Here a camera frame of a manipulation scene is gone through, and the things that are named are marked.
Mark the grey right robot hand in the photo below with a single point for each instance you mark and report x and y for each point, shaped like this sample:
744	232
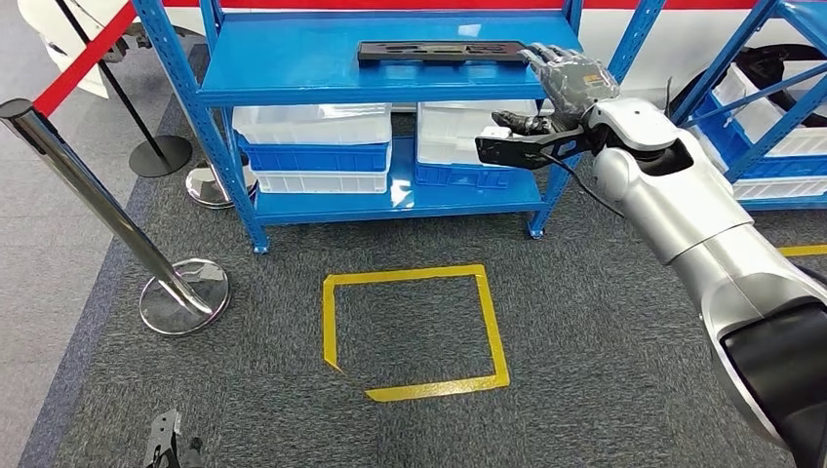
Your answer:
575	84

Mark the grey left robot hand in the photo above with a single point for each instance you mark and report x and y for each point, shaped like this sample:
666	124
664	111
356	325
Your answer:
192	455

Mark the long black plastic part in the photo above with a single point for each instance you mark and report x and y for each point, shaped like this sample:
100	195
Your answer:
375	51

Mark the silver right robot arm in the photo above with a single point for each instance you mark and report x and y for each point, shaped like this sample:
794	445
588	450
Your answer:
678	194

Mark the blue metal shelf rack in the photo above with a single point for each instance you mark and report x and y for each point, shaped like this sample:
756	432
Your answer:
807	16
291	58

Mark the white car red stripe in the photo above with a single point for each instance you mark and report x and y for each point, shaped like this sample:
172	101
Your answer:
685	39

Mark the translucent white storage bin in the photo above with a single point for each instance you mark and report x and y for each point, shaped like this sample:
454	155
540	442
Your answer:
452	129
310	123
801	139

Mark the black car tire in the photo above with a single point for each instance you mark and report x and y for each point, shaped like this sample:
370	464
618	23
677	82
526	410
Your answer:
769	57

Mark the red barrier belt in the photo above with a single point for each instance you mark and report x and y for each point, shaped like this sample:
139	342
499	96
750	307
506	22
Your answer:
84	58

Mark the chrome stanchion post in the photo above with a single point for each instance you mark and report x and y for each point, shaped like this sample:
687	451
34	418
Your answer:
207	187
97	200

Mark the thin black stanchion post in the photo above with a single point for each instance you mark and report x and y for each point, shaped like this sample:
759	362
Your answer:
161	158

